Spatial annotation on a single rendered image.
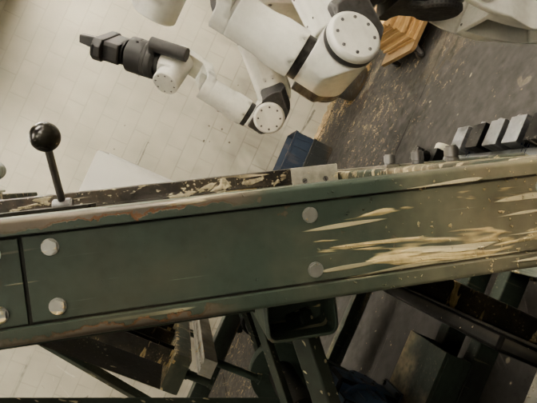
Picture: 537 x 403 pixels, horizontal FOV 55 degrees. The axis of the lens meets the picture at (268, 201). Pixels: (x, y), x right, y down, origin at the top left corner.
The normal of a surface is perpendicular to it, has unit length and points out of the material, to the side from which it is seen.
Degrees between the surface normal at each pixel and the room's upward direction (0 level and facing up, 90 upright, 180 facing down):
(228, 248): 90
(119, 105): 90
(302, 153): 91
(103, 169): 90
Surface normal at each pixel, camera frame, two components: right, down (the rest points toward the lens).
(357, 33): 0.29, -0.28
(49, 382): 0.16, 0.06
